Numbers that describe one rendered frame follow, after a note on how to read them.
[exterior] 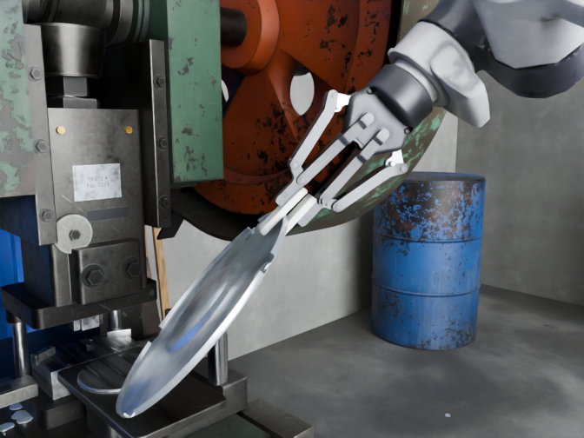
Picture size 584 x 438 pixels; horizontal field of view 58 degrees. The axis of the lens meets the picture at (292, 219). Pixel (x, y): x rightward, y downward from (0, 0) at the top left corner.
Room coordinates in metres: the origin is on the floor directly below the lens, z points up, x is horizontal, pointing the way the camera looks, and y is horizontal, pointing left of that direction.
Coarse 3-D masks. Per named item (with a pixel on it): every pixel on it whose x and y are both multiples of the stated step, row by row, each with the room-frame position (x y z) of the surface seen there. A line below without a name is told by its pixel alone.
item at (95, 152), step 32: (64, 128) 0.75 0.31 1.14; (96, 128) 0.78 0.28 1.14; (128, 128) 0.80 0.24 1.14; (64, 160) 0.74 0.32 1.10; (96, 160) 0.78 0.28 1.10; (128, 160) 0.81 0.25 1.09; (64, 192) 0.74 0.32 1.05; (96, 192) 0.77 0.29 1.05; (128, 192) 0.81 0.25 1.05; (64, 224) 0.73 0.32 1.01; (96, 224) 0.77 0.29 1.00; (128, 224) 0.81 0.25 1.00; (32, 256) 0.77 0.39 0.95; (64, 256) 0.74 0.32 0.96; (96, 256) 0.74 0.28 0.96; (128, 256) 0.77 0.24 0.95; (32, 288) 0.78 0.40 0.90; (64, 288) 0.73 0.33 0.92; (96, 288) 0.74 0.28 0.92; (128, 288) 0.77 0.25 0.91
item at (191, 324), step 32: (224, 256) 0.72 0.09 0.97; (256, 256) 0.57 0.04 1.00; (192, 288) 0.73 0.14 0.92; (224, 288) 0.56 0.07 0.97; (256, 288) 0.49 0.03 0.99; (192, 320) 0.56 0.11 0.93; (224, 320) 0.46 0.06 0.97; (160, 352) 0.60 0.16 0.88; (192, 352) 0.49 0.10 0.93; (128, 384) 0.61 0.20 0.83; (160, 384) 0.49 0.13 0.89; (128, 416) 0.50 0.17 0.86
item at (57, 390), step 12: (96, 336) 0.89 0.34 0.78; (60, 348) 0.83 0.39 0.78; (72, 348) 0.83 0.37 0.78; (84, 348) 0.86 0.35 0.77; (96, 348) 0.83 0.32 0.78; (108, 348) 0.83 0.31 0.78; (120, 348) 0.83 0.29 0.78; (48, 360) 0.79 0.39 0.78; (60, 360) 0.79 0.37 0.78; (72, 360) 0.79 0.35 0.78; (84, 360) 0.79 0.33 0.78; (36, 372) 0.79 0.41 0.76; (48, 372) 0.76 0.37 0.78; (48, 384) 0.76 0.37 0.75; (60, 384) 0.76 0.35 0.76; (60, 396) 0.75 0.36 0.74
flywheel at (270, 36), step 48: (240, 0) 1.06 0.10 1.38; (288, 0) 1.01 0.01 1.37; (336, 0) 0.93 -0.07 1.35; (384, 0) 0.82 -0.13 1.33; (240, 48) 1.06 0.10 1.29; (288, 48) 1.01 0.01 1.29; (336, 48) 0.93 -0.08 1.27; (384, 48) 0.82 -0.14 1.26; (240, 96) 1.11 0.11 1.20; (288, 96) 1.05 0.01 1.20; (240, 144) 1.12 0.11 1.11; (288, 144) 1.01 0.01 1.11; (240, 192) 1.06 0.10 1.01
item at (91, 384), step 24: (96, 360) 0.79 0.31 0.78; (120, 360) 0.78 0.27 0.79; (72, 384) 0.71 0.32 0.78; (96, 384) 0.70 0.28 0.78; (120, 384) 0.70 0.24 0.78; (192, 384) 0.71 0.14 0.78; (96, 408) 0.65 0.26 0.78; (168, 408) 0.64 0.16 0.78; (192, 408) 0.64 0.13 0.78; (216, 408) 0.65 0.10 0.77; (96, 432) 0.70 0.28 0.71; (120, 432) 0.60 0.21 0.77; (144, 432) 0.59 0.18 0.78; (168, 432) 0.60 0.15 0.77
